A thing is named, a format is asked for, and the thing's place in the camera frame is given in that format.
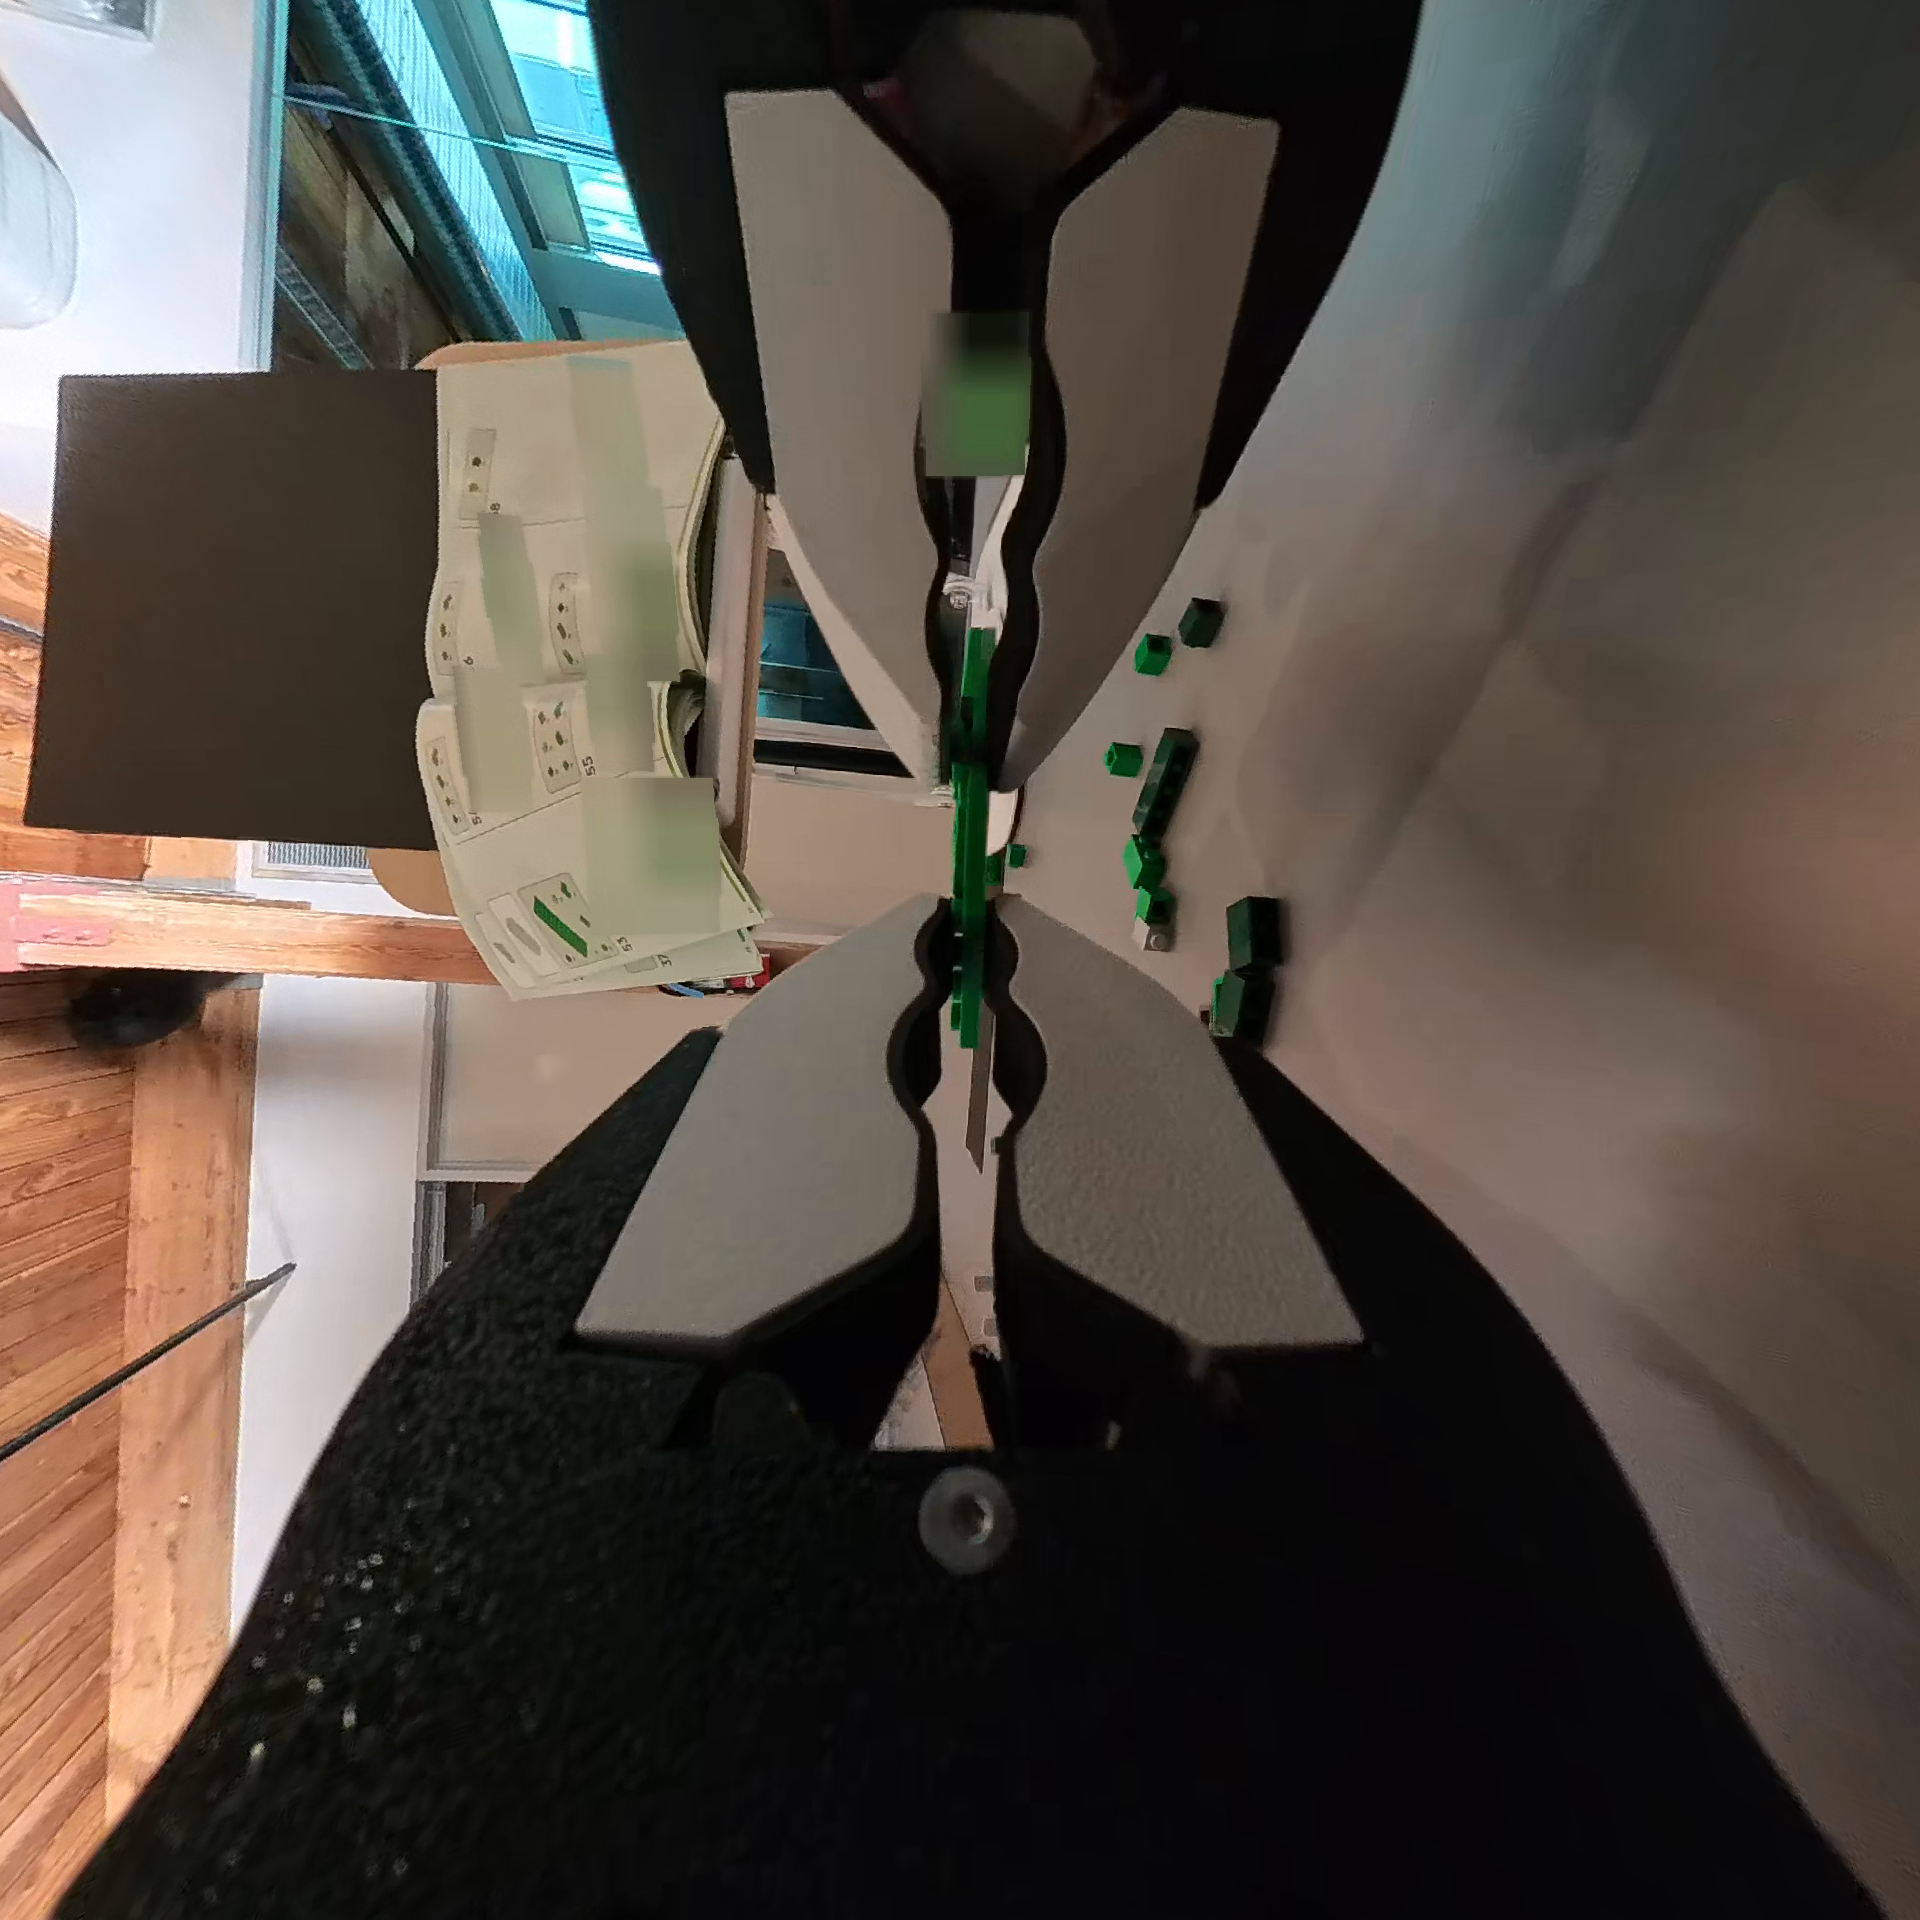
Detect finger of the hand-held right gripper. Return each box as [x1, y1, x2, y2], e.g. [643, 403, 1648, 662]
[991, 99, 1288, 790]
[726, 87, 970, 790]

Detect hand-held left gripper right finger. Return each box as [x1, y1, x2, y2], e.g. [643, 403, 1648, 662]
[991, 897, 1375, 1363]

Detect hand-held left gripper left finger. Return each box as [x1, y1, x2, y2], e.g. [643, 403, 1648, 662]
[575, 897, 963, 1363]

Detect green mosaic brick plate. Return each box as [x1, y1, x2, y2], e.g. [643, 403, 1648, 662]
[946, 627, 1006, 1174]

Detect white desk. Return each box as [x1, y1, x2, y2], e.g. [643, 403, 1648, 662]
[983, 0, 1920, 1920]

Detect glass partition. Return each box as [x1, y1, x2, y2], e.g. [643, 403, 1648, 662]
[272, 0, 676, 340]

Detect scattered loose green bricks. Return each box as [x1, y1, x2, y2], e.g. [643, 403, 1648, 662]
[1006, 592, 1288, 1035]

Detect brick building instruction booklet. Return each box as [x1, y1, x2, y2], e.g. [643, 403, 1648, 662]
[417, 351, 775, 1009]

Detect black flat panel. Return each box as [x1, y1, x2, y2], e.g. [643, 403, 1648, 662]
[20, 373, 442, 849]

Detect white rounded object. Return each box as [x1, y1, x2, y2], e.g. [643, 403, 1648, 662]
[0, 75, 76, 334]

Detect black metal rod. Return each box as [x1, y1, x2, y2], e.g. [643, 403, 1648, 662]
[0, 1265, 297, 1470]

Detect black round object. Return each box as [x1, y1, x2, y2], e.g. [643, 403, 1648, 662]
[68, 972, 212, 1050]

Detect red metal bracket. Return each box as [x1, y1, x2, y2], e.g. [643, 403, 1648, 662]
[0, 884, 119, 967]

